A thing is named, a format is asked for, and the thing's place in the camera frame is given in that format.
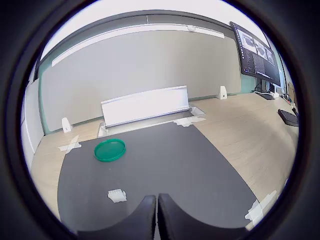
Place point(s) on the small white plastic terminal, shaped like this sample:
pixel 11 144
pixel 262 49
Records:
pixel 117 195

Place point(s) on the round green lid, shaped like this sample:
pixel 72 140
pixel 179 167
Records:
pixel 109 150

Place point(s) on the dark grey mat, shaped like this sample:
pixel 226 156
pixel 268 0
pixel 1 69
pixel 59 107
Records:
pixel 162 162

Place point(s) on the white tape piece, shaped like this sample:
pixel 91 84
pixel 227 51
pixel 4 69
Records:
pixel 261 205
pixel 187 121
pixel 70 145

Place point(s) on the white partition panel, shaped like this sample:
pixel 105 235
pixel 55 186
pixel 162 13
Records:
pixel 32 120

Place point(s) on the black keyboard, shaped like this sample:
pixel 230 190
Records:
pixel 288 117

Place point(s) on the grey partition panel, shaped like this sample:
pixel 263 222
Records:
pixel 137 65

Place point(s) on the white keyboard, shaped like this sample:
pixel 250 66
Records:
pixel 268 95

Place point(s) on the black computer monitor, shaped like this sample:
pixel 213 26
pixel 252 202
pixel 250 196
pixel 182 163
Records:
pixel 257 57

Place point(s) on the small white bracket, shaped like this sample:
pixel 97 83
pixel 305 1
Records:
pixel 66 125
pixel 222 93

